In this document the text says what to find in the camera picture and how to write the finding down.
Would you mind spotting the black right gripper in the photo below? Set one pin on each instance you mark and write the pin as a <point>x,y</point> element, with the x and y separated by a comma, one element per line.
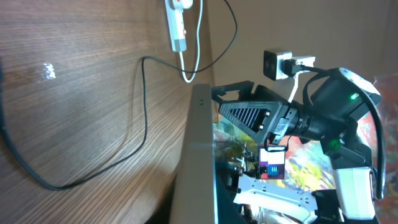
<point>268,118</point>

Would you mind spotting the teal Galaxy smartphone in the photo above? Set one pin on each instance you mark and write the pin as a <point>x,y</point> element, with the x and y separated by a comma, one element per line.
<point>204,190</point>

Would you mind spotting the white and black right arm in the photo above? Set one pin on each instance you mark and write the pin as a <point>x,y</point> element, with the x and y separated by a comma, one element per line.
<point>329,116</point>

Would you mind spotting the white power strip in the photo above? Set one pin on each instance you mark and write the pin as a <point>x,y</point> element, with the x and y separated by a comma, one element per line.
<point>174,11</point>

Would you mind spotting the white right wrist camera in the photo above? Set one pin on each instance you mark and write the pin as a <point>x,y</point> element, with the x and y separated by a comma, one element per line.
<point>283,65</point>

